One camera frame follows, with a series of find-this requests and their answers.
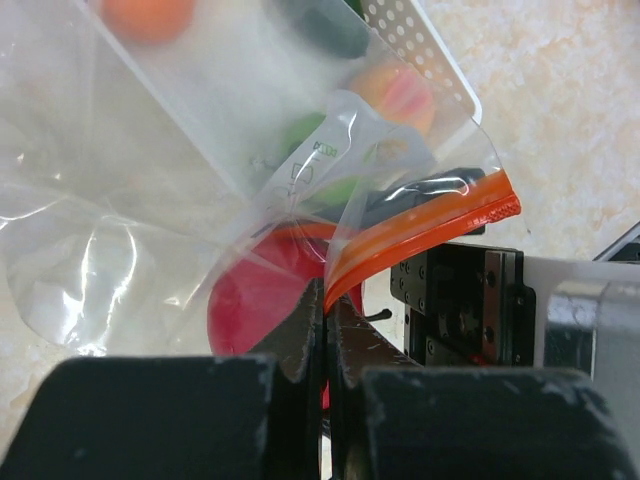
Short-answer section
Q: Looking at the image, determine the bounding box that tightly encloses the orange fruit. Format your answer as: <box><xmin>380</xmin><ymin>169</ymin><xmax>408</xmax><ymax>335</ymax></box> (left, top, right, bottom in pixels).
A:
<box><xmin>99</xmin><ymin>0</ymin><xmax>196</xmax><ymax>45</ymax></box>

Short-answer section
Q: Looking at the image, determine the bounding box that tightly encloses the peach fruit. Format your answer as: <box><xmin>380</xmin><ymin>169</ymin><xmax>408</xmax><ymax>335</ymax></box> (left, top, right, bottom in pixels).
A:
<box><xmin>349</xmin><ymin>63</ymin><xmax>436</xmax><ymax>137</ymax></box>

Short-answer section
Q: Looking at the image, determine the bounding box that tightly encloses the green toy watermelon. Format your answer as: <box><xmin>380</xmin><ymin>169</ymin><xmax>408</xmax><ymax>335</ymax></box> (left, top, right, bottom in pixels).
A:
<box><xmin>263</xmin><ymin>109</ymin><xmax>384</xmax><ymax>223</ymax></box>

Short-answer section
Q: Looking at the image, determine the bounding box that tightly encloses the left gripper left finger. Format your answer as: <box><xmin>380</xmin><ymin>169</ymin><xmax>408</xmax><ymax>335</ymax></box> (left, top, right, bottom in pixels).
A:
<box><xmin>1</xmin><ymin>280</ymin><xmax>325</xmax><ymax>479</ymax></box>

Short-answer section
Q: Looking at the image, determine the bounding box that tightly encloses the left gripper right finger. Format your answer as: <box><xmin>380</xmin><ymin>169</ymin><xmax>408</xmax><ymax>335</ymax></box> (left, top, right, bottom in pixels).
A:
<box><xmin>326</xmin><ymin>299</ymin><xmax>638</xmax><ymax>479</ymax></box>

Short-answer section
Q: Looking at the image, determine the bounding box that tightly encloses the red apple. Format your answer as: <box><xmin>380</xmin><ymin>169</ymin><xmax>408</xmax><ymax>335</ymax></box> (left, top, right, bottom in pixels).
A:
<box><xmin>207</xmin><ymin>223</ymin><xmax>335</xmax><ymax>355</ymax></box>

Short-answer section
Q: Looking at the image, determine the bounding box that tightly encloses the clear zip top bag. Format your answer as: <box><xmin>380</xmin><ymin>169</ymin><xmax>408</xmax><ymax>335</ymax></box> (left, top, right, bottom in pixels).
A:
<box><xmin>1</xmin><ymin>1</ymin><xmax>507</xmax><ymax>357</ymax></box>

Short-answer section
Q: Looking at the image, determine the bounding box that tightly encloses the white plastic basket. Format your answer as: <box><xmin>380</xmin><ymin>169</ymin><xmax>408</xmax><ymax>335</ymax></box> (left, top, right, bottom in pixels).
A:
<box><xmin>78</xmin><ymin>1</ymin><xmax>482</xmax><ymax>197</ymax></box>

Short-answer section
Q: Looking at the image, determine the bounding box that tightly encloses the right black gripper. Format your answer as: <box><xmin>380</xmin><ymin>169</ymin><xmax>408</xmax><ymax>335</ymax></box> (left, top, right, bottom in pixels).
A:
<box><xmin>359</xmin><ymin>168</ymin><xmax>534</xmax><ymax>367</ymax></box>

